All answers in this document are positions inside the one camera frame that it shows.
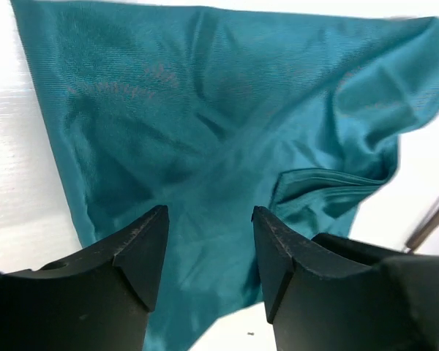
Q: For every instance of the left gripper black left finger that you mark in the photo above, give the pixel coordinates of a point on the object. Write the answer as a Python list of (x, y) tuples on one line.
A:
[(98, 298)]

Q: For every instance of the brown wooden spoon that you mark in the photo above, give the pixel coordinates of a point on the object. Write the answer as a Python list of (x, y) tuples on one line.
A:
[(424, 229)]

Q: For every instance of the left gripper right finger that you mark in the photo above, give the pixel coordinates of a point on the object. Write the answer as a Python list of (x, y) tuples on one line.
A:
[(332, 293)]

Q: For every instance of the teal cloth napkin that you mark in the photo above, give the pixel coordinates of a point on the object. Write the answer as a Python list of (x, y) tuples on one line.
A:
[(212, 112)]

